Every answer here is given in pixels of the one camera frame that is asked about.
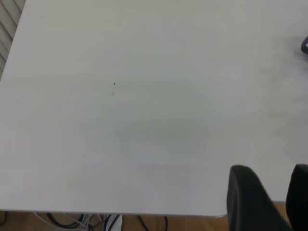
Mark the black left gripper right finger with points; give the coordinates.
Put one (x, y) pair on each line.
(299, 199)

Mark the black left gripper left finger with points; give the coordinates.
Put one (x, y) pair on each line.
(247, 204)

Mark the grey ceramic mug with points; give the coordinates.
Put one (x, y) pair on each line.
(302, 47)

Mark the white power strip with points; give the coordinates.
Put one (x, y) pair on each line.
(117, 225)

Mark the white slatted blind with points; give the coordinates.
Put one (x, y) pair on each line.
(7, 24)

